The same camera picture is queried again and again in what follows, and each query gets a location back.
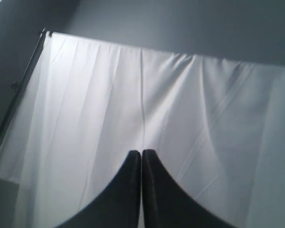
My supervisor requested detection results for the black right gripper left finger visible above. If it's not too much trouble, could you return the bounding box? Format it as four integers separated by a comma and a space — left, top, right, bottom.
59, 151, 142, 228

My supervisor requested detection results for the black curtain rod stand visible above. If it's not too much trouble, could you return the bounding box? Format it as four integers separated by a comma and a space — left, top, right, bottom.
0, 27, 53, 145

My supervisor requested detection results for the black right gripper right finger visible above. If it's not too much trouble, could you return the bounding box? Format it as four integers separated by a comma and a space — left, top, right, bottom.
142, 149, 233, 228

